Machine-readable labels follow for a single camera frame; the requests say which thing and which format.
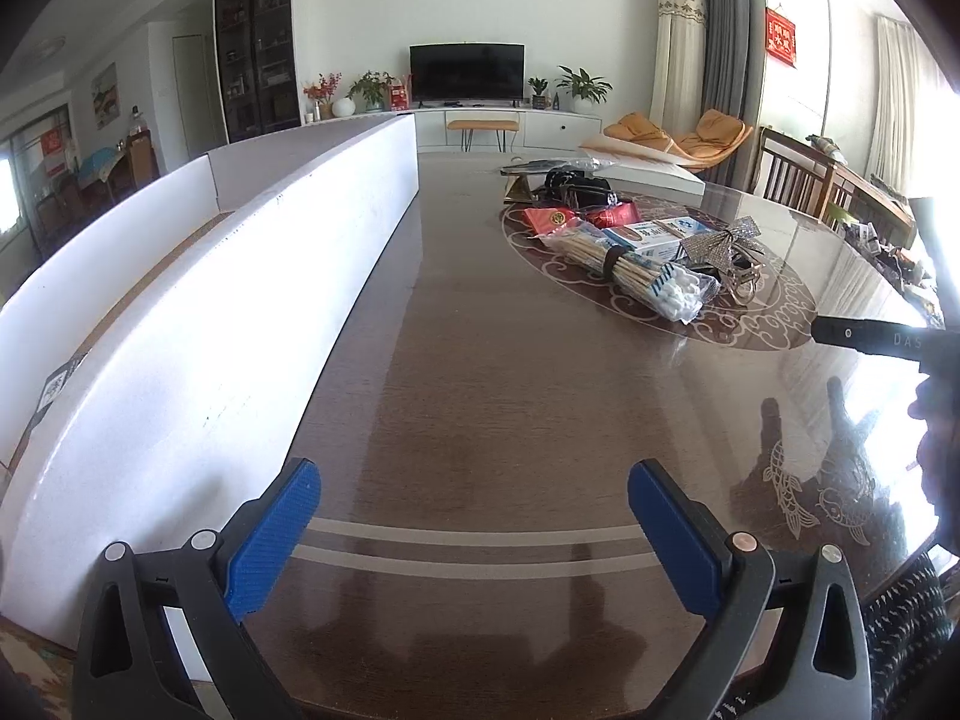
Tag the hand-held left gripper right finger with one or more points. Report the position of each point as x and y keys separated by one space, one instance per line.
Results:
x=675 y=540

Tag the black television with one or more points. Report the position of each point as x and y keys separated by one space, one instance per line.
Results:
x=465 y=71

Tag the table with blue cloth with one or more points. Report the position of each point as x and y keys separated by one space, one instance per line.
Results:
x=101 y=169

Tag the black cloth pouch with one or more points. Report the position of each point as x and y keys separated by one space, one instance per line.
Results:
x=577 y=184

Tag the person's right hand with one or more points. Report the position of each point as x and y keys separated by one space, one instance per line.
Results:
x=941 y=435

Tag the black display cabinet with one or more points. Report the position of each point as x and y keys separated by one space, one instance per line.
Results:
x=255 y=37

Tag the large potted plant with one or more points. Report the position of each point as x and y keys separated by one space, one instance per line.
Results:
x=583 y=86

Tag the red sign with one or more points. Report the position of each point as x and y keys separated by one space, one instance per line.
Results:
x=55 y=151

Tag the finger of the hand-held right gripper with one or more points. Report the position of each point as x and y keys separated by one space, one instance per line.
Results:
x=926 y=262

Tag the white foam board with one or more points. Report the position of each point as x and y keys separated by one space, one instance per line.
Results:
x=112 y=255
x=225 y=360

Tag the small potted plant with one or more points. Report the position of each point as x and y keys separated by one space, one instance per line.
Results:
x=538 y=90

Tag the black hair clip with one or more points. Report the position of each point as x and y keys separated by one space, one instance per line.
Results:
x=709 y=270

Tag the orange lounge chair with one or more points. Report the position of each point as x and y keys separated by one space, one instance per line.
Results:
x=712 y=131

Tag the person's right forearm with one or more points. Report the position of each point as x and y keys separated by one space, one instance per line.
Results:
x=907 y=615

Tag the rhinestone bow hair clip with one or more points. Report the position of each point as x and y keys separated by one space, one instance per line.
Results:
x=712 y=244

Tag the white and blue box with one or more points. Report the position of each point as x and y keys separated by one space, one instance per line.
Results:
x=652 y=234

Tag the water jug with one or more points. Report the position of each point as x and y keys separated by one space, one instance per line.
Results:
x=136 y=120

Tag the red packet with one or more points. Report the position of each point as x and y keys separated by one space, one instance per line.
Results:
x=551 y=221

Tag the gold packet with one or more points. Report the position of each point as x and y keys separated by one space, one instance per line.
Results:
x=521 y=187

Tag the red flowers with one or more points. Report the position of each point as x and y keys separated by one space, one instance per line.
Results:
x=321 y=90

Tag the round white vase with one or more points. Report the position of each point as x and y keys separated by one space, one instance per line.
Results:
x=343 y=107

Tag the silver foil pack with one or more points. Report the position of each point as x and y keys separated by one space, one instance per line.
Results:
x=555 y=163

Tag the white television cabinet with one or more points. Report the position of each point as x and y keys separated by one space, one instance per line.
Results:
x=555 y=124

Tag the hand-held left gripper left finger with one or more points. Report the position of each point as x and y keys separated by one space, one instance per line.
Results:
x=270 y=532

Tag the cotton swab pack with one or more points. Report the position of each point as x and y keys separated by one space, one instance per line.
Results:
x=645 y=277

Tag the red gift box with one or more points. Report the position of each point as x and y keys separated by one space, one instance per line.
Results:
x=399 y=96

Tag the brown wooden cabinet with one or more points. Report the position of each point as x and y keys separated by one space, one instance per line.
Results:
x=141 y=154

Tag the bushy potted plant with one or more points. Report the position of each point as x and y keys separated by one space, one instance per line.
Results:
x=369 y=88

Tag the wall painting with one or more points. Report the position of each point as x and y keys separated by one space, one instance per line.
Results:
x=105 y=94

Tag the grey curtain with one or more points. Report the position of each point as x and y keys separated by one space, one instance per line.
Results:
x=720 y=22

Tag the clear claw hair clip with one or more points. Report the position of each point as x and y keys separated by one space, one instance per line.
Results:
x=739 y=289

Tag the white curtain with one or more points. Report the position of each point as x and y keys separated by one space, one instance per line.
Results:
x=907 y=105

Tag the covered standing air conditioner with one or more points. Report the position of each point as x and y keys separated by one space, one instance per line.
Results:
x=679 y=52

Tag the wooden chair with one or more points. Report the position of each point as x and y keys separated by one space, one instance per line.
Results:
x=787 y=172

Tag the white foam box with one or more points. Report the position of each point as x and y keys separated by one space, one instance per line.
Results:
x=652 y=165

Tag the red wall hanging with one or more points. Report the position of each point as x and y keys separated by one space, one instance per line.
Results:
x=780 y=36

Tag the wooden bench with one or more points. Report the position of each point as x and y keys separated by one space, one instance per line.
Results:
x=481 y=125

